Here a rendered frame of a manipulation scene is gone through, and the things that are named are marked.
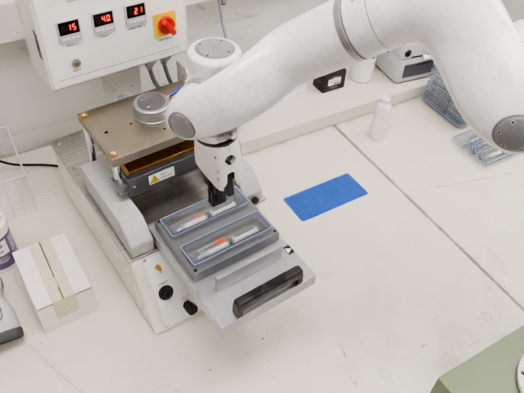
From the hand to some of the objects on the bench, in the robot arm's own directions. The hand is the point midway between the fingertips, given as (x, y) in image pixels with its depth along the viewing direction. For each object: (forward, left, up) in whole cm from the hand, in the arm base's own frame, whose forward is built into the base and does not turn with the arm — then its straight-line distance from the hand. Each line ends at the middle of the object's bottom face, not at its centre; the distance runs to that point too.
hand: (217, 195), depth 107 cm
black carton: (+61, -64, -32) cm, 94 cm away
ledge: (+62, -65, -36) cm, 97 cm away
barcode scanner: (+16, +49, -30) cm, 60 cm away
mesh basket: (+56, +49, -29) cm, 80 cm away
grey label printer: (+64, -95, -34) cm, 120 cm away
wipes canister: (+32, +46, -30) cm, 64 cm away
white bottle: (+37, -67, -37) cm, 85 cm away
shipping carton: (+17, +36, -31) cm, 50 cm away
